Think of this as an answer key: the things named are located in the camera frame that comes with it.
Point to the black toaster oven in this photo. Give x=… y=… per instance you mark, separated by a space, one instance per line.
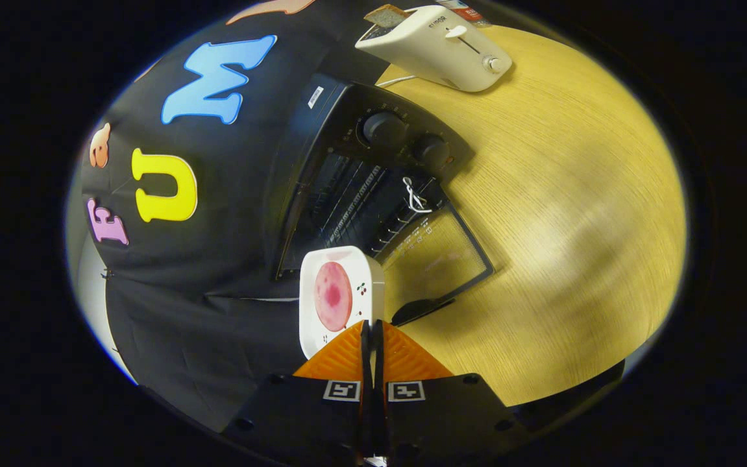
x=321 y=136

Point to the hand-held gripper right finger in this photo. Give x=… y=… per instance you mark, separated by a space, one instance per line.
x=438 y=415

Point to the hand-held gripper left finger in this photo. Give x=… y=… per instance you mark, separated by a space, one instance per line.
x=308 y=415

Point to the white toaster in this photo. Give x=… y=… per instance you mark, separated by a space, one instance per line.
x=431 y=48

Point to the black backdrop cloth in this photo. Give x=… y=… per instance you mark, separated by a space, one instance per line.
x=230 y=194

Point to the bread slice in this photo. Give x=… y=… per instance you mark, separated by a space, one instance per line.
x=386 y=14

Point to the pink ham slice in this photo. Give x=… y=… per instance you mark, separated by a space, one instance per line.
x=333 y=295

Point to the white square plate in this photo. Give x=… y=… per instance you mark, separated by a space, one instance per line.
x=367 y=272

